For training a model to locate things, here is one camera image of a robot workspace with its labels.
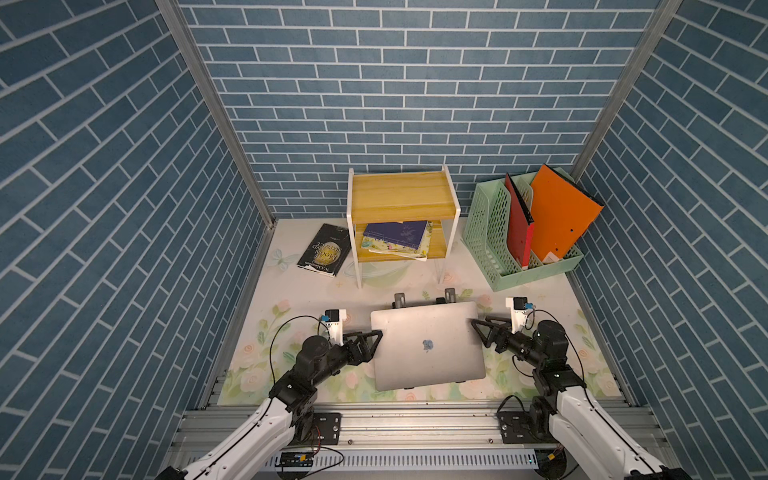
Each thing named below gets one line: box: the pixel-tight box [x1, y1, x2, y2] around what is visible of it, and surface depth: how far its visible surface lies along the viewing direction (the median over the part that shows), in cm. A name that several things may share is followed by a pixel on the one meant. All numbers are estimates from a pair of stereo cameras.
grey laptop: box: [371, 301, 486, 391], surface depth 82 cm
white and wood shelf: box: [347, 165, 461, 289], surface depth 82 cm
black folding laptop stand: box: [392, 287, 456, 309], surface depth 84 cm
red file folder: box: [505, 173, 535, 270], surface depth 97 cm
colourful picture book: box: [361, 221, 433, 261], surface depth 93 cm
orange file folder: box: [531, 164, 605, 262], surface depth 93 cm
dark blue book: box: [363, 220, 427, 250], surface depth 96 cm
